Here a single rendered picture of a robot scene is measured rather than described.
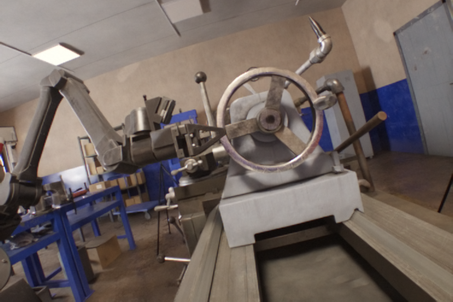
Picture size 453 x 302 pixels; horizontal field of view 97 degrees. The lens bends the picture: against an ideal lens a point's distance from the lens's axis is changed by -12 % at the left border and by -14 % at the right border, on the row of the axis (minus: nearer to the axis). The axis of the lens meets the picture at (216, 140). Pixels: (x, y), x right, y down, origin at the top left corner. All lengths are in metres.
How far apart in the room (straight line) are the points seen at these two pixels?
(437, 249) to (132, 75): 5.82
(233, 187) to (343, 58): 5.52
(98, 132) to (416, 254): 0.65
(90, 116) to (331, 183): 0.60
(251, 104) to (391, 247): 0.39
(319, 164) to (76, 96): 0.66
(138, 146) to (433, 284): 0.52
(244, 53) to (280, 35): 0.92
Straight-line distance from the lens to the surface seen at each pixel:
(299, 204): 0.53
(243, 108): 0.56
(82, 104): 0.71
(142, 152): 0.50
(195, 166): 0.96
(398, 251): 0.45
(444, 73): 4.30
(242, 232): 0.54
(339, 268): 0.63
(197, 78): 0.64
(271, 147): 0.56
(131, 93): 5.83
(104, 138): 0.58
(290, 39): 5.73
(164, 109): 0.50
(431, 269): 0.41
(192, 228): 1.02
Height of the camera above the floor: 1.07
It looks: 1 degrees up
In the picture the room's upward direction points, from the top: 14 degrees counter-clockwise
